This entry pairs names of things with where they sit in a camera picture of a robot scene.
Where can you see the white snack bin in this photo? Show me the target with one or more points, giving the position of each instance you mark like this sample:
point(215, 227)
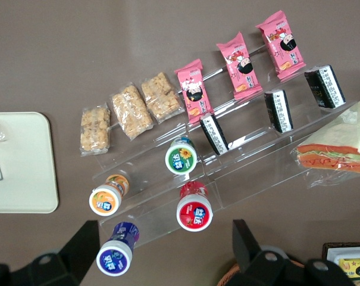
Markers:
point(334, 254)

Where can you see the red gum bottle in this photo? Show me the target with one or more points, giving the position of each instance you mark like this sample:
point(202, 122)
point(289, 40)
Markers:
point(194, 213)

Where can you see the pink cartoon snack pack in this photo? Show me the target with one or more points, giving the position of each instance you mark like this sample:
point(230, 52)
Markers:
point(194, 92)
point(240, 67)
point(282, 44)

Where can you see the orange gum bottle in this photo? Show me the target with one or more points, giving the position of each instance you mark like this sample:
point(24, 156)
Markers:
point(105, 199)

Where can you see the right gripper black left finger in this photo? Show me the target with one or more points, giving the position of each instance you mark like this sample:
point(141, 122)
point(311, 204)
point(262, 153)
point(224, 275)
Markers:
point(84, 244)

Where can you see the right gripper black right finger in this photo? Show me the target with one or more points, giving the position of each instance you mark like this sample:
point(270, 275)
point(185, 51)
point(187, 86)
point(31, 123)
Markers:
point(245, 253)

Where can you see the green gum bottle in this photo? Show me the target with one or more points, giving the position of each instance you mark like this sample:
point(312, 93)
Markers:
point(181, 159)

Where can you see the beige plastic tray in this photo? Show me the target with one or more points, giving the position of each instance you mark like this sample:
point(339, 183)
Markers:
point(25, 178)

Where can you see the yellow cartoon snack pack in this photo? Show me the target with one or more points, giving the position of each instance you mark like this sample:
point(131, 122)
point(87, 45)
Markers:
point(352, 266)

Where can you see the clear acrylic tiered stand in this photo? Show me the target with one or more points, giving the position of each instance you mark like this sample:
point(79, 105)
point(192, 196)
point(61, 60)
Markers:
point(242, 184)

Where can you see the purple gum bottle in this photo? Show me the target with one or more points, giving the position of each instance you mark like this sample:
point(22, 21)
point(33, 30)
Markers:
point(114, 259)

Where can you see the rice crisp snack pack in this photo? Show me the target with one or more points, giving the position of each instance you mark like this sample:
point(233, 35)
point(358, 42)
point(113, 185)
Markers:
point(162, 96)
point(95, 131)
point(132, 111)

